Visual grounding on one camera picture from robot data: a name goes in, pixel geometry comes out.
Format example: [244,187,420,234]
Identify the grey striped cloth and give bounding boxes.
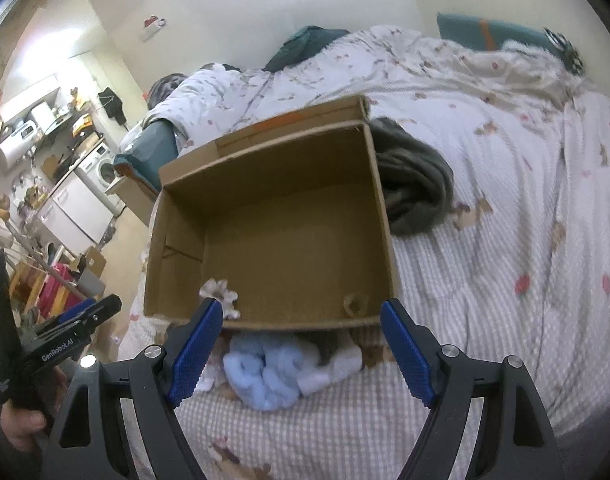
[146,73,192,112]

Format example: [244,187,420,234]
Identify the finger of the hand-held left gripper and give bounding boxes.
[35,294,123,343]
[47,298,98,327]

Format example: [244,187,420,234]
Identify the red box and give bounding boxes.
[36,261,84,319]

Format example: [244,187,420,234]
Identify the brown cardboard box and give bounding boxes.
[144,94,402,333]

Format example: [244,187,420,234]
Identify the wooden bed frame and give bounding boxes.
[105,174,160,227]

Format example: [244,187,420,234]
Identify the black white patterned item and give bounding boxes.
[544,26,585,75]

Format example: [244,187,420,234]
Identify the floral checked quilt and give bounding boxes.
[117,25,610,480]

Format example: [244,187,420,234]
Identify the white fluffy cloth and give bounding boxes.
[297,344,364,397]

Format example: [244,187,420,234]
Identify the small cardboard box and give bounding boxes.
[76,246,109,297]

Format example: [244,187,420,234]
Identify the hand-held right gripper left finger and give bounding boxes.
[40,297,225,480]

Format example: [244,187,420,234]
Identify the teal mattress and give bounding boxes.
[113,118,182,197]

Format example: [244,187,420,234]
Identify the black hanging garment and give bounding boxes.
[98,87,129,127]

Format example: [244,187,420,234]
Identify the teal pillow with orange stripe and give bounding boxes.
[436,11,561,54]

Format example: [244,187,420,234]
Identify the white water heater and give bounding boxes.
[0,119,42,172]

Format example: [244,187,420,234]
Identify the dark grey cloth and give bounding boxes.
[370,117,454,236]

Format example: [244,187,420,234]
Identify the person's left hand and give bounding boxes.
[0,364,70,455]

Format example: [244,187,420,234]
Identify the beige plush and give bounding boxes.
[199,278,242,320]

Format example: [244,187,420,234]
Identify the dark green garment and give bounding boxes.
[264,25,352,72]

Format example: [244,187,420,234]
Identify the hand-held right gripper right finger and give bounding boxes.
[379,298,567,480]

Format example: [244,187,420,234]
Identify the light blue plush cloth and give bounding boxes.
[223,334,307,412]

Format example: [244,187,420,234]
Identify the white washing machine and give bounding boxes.
[76,141,129,217]

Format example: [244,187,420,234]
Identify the white cabinet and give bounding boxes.
[34,174,116,257]

